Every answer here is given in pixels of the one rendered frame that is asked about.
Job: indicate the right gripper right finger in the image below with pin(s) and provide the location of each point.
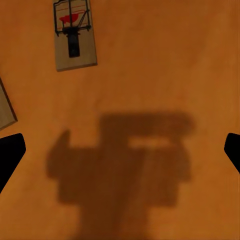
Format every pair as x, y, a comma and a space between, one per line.
232, 149

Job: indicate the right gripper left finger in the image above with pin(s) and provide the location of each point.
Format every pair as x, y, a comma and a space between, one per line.
12, 149

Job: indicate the cabinet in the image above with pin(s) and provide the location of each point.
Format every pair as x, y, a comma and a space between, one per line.
133, 147

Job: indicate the mousetrap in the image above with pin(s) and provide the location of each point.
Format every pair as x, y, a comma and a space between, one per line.
7, 114
74, 39

